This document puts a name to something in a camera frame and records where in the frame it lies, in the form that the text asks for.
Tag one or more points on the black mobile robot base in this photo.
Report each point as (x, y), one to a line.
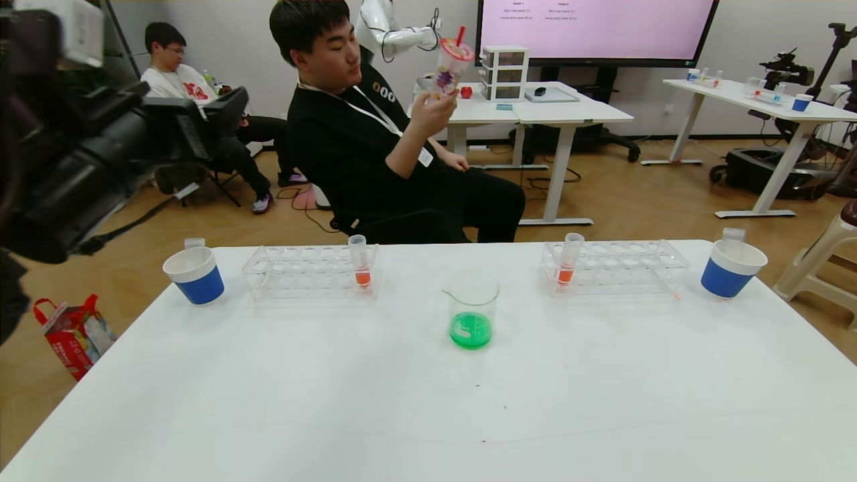
(756, 171)

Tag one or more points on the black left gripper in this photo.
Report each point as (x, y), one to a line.
(80, 167)

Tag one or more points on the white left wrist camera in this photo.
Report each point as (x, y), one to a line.
(60, 30)

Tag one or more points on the black device on desk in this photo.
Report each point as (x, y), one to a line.
(787, 67)

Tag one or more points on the clear drawer organiser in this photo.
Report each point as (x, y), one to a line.
(505, 73)

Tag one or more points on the blue white paper cup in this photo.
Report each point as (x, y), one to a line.
(726, 281)
(199, 284)

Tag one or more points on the grey tablet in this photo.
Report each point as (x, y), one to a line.
(559, 97)

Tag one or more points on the white double desk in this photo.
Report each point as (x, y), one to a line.
(569, 114)

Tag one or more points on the black tripod stand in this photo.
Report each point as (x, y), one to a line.
(840, 30)

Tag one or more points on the folding chair with dark jacket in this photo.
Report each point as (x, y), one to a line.
(174, 179)

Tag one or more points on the man in white t-shirt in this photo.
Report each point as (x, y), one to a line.
(181, 80)

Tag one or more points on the clear acrylic test tube rack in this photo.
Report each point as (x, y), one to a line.
(622, 268)
(308, 274)

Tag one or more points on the orange pigment test tube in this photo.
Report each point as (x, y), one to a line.
(362, 274)
(566, 273)

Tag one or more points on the clear glass beaker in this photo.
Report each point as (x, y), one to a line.
(471, 331)

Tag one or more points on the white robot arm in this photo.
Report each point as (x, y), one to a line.
(395, 33)

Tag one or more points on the red shopping bag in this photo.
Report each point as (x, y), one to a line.
(70, 341)

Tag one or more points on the man in black clothes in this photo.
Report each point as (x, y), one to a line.
(348, 140)

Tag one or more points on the large display screen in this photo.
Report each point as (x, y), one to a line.
(596, 40)

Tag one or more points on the plastic bubble tea cup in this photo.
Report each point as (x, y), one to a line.
(450, 67)

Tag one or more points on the yellow pigment test tube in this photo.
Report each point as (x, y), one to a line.
(733, 234)

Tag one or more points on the small clear tube rack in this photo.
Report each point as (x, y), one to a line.
(763, 99)

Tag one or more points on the blue pigment test tube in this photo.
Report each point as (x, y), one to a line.
(194, 243)

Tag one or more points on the beige plastic stool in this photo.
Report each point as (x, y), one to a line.
(823, 268)

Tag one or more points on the white single desk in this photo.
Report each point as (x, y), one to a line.
(803, 114)

